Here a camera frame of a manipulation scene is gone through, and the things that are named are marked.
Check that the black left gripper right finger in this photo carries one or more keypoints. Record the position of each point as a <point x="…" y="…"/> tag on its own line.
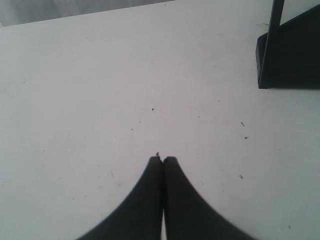
<point x="187" y="215"/>

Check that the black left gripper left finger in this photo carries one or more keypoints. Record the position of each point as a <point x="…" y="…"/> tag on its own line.
<point x="139" y="216"/>

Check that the black metal shelf rack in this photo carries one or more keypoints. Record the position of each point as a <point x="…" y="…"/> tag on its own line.
<point x="288" y="55"/>

